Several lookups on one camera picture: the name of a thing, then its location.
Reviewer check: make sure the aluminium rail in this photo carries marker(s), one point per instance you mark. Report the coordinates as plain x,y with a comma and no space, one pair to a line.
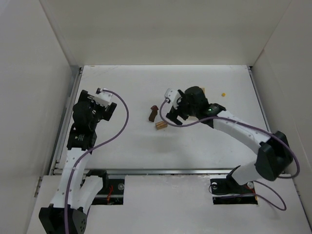
167,171
65,119
264,121

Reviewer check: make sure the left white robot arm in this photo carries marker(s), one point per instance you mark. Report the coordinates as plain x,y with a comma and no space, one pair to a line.
69,207

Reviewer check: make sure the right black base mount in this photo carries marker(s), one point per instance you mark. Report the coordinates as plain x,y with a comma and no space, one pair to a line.
226,192

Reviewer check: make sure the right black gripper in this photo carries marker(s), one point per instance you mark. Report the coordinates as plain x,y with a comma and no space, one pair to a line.
179,111

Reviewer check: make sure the aluminium right rail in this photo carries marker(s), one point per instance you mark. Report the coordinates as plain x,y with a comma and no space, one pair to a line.
264,121

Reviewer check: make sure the dark arch wood block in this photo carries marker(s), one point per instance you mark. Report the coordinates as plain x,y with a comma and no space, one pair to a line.
153,115

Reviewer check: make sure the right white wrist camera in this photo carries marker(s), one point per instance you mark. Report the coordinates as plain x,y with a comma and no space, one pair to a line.
173,96

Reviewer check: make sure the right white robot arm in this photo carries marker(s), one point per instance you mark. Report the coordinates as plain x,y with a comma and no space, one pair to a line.
273,154

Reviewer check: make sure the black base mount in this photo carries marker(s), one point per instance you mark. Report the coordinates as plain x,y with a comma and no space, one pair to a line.
112,192
226,192

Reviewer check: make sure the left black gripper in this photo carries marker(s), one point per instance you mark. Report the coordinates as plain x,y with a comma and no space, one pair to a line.
108,110

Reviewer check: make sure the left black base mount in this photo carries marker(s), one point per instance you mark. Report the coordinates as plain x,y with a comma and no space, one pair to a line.
112,192

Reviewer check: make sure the reddish brown wood block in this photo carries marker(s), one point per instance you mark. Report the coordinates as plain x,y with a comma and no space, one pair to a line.
154,108

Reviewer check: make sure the light striped wood block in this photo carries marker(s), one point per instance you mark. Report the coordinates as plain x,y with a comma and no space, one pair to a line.
161,125

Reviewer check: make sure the aluminium left rail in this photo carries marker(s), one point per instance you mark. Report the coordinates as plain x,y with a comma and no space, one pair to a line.
65,119

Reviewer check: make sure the aluminium front rail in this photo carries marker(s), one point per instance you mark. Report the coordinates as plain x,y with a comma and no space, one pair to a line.
167,171

